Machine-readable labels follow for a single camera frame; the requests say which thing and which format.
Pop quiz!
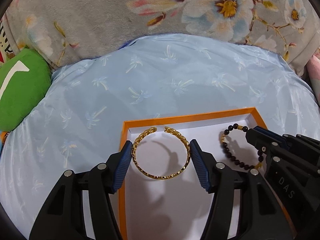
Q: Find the green plush cushion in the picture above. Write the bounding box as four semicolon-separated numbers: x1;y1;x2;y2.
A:
1;48;51;132

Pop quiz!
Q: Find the orange cardboard box tray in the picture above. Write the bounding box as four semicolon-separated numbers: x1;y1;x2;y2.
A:
118;107;265;239

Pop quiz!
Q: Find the colourful cartoon monkey blanket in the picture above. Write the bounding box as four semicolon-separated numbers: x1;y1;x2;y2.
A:
0;22;15;66

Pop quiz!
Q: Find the light blue palm bedsheet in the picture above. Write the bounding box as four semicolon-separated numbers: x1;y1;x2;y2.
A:
1;34;319;237

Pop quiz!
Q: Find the grey floral blanket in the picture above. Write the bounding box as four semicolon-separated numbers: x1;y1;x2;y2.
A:
1;0;319;76

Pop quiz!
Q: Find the gold chain bangle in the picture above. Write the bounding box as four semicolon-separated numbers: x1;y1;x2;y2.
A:
131;126;191;180

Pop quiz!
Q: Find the black bead gold bracelet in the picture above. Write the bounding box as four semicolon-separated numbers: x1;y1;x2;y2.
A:
219;123;264;172

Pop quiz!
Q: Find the pink cartoon pillow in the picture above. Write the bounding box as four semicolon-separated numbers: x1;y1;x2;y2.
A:
306;48;319;94

